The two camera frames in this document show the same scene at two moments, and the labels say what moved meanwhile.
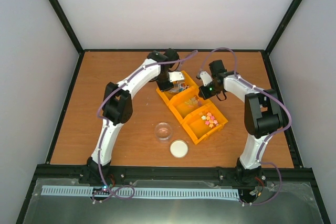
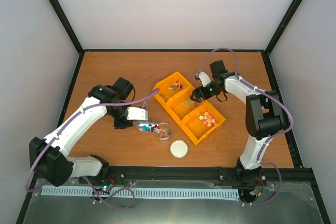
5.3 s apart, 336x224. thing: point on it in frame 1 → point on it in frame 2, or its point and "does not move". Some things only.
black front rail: (270, 174) does not move
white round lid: (178, 148) does not move
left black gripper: (164, 88) → (118, 124)
